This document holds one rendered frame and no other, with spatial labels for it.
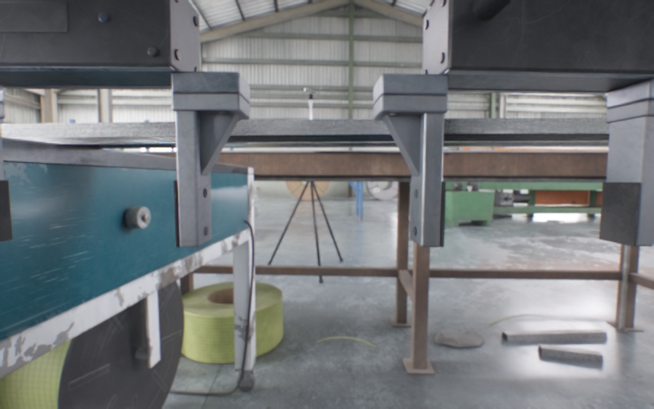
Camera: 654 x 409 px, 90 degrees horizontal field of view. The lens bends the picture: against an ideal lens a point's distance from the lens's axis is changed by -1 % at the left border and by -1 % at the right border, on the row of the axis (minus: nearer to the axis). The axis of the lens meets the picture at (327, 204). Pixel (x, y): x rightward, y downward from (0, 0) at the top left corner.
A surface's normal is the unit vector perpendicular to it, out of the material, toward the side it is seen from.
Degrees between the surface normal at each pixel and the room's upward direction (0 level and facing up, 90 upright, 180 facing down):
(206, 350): 90
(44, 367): 73
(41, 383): 81
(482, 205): 92
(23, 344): 90
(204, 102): 90
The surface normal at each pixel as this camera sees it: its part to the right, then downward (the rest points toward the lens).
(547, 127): -0.07, -0.19
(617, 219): -1.00, 0.00
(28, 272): 1.00, 0.01
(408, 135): 0.03, 0.07
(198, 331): -0.33, 0.07
